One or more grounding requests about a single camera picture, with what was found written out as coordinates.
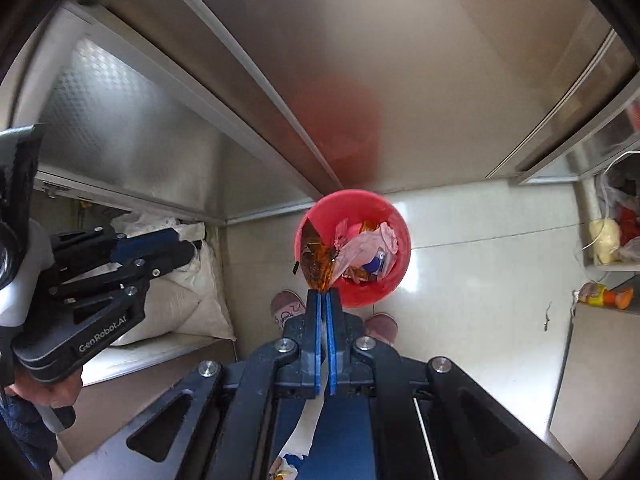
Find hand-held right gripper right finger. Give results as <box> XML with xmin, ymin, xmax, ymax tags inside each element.
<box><xmin>325</xmin><ymin>290</ymin><xmax>588</xmax><ymax>480</ymax></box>

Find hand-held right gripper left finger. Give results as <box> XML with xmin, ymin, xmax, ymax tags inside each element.
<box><xmin>62</xmin><ymin>290</ymin><xmax>326</xmax><ymax>480</ymax></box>

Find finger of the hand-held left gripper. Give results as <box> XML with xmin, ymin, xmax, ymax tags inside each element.
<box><xmin>52</xmin><ymin>227</ymin><xmax>181</xmax><ymax>271</ymax></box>
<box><xmin>50</xmin><ymin>241</ymin><xmax>198</xmax><ymax>326</ymax></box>

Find red trash bin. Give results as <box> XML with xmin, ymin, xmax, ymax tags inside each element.
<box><xmin>295</xmin><ymin>189</ymin><xmax>412</xmax><ymax>310</ymax></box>

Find orange plastic wrapper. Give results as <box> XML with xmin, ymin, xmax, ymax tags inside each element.
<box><xmin>299</xmin><ymin>215</ymin><xmax>351</xmax><ymax>293</ymax></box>

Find person's left forearm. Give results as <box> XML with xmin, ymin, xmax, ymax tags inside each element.
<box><xmin>0</xmin><ymin>390</ymin><xmax>58</xmax><ymax>480</ymax></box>

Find person's left hand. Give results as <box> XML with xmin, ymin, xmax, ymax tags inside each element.
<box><xmin>2</xmin><ymin>367</ymin><xmax>83</xmax><ymax>411</ymax></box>

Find person's left shoe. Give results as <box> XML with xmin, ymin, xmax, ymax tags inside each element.
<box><xmin>270</xmin><ymin>289</ymin><xmax>307</xmax><ymax>328</ymax></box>

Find person's shoe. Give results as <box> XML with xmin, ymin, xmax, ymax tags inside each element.
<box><xmin>365</xmin><ymin>312</ymin><xmax>398</xmax><ymax>346</ymax></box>
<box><xmin>270</xmin><ymin>289</ymin><xmax>307</xmax><ymax>328</ymax></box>

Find white sack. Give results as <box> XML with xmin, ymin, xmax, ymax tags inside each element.
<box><xmin>107</xmin><ymin>212</ymin><xmax>236</xmax><ymax>346</ymax></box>

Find person's right shoe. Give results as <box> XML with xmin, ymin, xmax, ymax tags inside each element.
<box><xmin>365</xmin><ymin>312</ymin><xmax>398</xmax><ymax>346</ymax></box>

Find person's blue trouser legs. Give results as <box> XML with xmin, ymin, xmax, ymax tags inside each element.
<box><xmin>272</xmin><ymin>395</ymin><xmax>376</xmax><ymax>480</ymax></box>

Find pink purple plastic packet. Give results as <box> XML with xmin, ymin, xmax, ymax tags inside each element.
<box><xmin>340</xmin><ymin>222</ymin><xmax>401</xmax><ymax>281</ymax></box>

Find orange capped bottle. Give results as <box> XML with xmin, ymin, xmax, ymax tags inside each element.
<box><xmin>577</xmin><ymin>281</ymin><xmax>636</xmax><ymax>311</ymax></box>

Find steel cabinet door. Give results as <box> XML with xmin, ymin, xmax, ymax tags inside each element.
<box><xmin>107</xmin><ymin>0</ymin><xmax>618</xmax><ymax>201</ymax></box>

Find pale yellow bag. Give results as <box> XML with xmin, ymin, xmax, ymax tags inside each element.
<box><xmin>587</xmin><ymin>217</ymin><xmax>623</xmax><ymax>266</ymax></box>

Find white plastic bag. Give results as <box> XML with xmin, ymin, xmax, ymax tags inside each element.
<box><xmin>595</xmin><ymin>160</ymin><xmax>640</xmax><ymax>221</ymax></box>

